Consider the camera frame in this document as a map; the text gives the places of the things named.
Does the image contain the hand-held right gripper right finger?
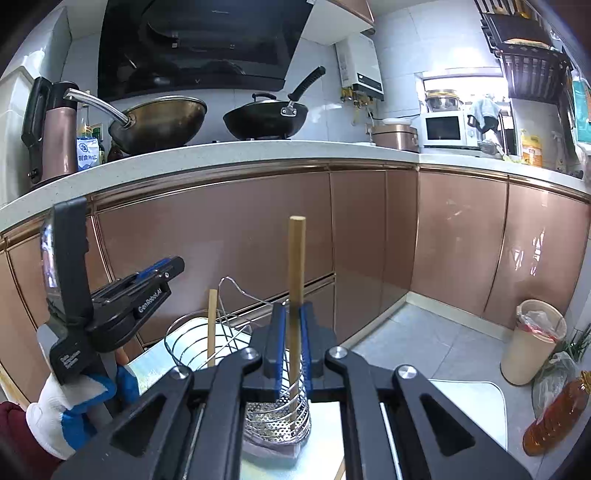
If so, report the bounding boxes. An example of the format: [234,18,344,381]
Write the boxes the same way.
[299,302,532,480]

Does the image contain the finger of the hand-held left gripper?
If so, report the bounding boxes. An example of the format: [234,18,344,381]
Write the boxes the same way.
[92,255,185,306]

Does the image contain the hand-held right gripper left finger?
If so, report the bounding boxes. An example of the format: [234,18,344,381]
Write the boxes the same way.
[53,302,291,480]

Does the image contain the metal wire chopstick holder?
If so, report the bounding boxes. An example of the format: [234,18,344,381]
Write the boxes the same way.
[165,276,313,459]

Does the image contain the person's left forearm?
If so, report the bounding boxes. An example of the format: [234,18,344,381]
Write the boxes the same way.
[0,401,62,468]

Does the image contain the person's left hand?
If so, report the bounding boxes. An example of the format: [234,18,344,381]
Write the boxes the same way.
[25,348,140,461]

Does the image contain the copper lower kitchen cabinets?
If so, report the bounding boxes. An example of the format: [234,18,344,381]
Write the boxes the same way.
[0,157,591,409]

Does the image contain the blue and white carton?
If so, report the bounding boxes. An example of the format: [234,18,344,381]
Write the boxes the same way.
[76,136,103,172]

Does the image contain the white kitchen countertop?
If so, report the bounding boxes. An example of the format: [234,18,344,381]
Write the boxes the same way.
[0,139,591,232]

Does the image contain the black wok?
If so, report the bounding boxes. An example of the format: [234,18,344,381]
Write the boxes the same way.
[223,66,327,141]

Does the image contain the black wok lid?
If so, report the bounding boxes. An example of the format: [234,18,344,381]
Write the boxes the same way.
[252,92,296,110]

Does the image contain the beige trash bin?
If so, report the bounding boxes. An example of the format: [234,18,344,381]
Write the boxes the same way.
[501,298,568,387]

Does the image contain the black range hood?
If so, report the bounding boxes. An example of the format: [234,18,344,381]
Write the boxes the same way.
[97,0,315,101]

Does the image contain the copper rice cooker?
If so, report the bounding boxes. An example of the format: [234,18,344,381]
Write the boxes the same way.
[371,122,420,153]

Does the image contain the clear plastic bag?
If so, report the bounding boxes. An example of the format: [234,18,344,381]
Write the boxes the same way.
[531,352,579,422]

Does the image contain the orange oil bottle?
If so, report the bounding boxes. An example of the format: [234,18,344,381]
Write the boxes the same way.
[522,371,591,458]

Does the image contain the white microwave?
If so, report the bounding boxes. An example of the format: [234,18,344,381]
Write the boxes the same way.
[422,111,479,150]

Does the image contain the green onions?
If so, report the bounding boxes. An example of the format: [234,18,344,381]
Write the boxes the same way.
[560,331,591,366]

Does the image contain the steel pot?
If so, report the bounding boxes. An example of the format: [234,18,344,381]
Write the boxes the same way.
[425,89,463,113]

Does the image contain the white water heater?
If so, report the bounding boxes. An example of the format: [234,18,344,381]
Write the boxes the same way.
[335,31,385,100]

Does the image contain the light blue towel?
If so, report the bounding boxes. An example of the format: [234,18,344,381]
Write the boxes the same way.
[467,97,502,133]

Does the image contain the yellow cooking oil bottle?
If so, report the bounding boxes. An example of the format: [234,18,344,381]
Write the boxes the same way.
[520,129,545,168]

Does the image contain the black dish rack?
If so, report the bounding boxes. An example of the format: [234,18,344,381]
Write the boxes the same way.
[475,0,576,126]

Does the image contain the pink kettle with black handle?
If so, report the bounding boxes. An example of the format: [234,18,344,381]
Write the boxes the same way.
[21,76,80,184]

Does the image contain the golden wok with steel handle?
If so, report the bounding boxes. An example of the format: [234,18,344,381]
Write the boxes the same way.
[63,89,209,156]

